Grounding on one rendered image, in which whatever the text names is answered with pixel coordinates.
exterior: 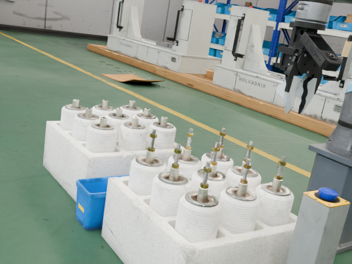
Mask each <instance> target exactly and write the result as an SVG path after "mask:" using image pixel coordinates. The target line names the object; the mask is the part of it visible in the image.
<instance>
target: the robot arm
mask: <svg viewBox="0 0 352 264"><path fill-rule="evenodd" d="M333 3H347V4H352V0H299V3H298V7H297V10H296V15H295V18H296V19H297V20H295V22H292V21H291V22H290V24H289V27H291V28H293V29H292V34H291V38H290V43H289V45H285V46H279V49H278V53H277V58H276V62H275V67H277V68H280V70H283V71H286V73H285V81H284V83H282V84H279V85H278V86H277V88H276V93H277V94H278V95H279V96H280V97H282V98H283V100H284V110H285V112H286V113H287V114H288V113H289V112H290V110H291V109H292V108H293V103H294V100H295V98H296V96H297V97H298V98H299V99H300V100H301V104H300V106H299V112H298V114H302V113H303V111H304V110H305V109H306V107H307V106H308V104H309V103H310V101H311V100H312V98H313V96H314V94H315V93H316V91H317V89H318V87H319V85H320V82H321V79H322V70H325V71H335V72H336V71H337V70H338V68H339V67H340V65H341V64H342V61H341V60H340V58H339V57H338V56H337V55H336V54H335V52H334V51H333V50H332V49H331V47H330V46H329V45H328V44H327V42H326V41H325V40H324V39H323V38H322V36H321V35H320V34H317V31H318V30H321V31H325V29H326V25H325V24H327V23H328V21H329V17H330V14H331V10H332V5H333ZM280 52H282V53H281V58H280V62H279V63H278V57H279V53H280ZM303 74H306V75H304V76H303V78H302V81H300V79H299V77H298V75H299V76H302V75H303ZM325 147H326V149H328V150H329V151H331V152H333V153H335V154H338V155H341V156H344V157H347V158H352V82H350V83H349V84H348V87H347V90H346V92H345V97H344V101H343V104H342V108H341V112H340V115H339V119H338V123H337V126H336V127H335V129H334V130H333V132H332V134H331V135H330V137H329V138H328V140H327V142H326V146H325Z"/></svg>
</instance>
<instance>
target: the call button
mask: <svg viewBox="0 0 352 264"><path fill-rule="evenodd" d="M318 193H319V194H320V197H322V198H323V199H326V200H330V201H333V200H335V199H336V198H338V193H337V192H336V191H335V190H333V189H330V188H319V190H318Z"/></svg>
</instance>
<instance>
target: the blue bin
mask: <svg viewBox="0 0 352 264"><path fill-rule="evenodd" d="M125 176H129V175H118V176H111V177H99V178H87V179H78V180H77V181H76V186H77V194H76V214H75V218H76V219H77V220H78V222H79V223H80V224H81V225H82V227H83V228H84V229H85V230H87V231H91V230H97V229H102V226H103V217H104V209H105V201H106V192H107V184H108V178H113V177H119V178H120V177H125Z"/></svg>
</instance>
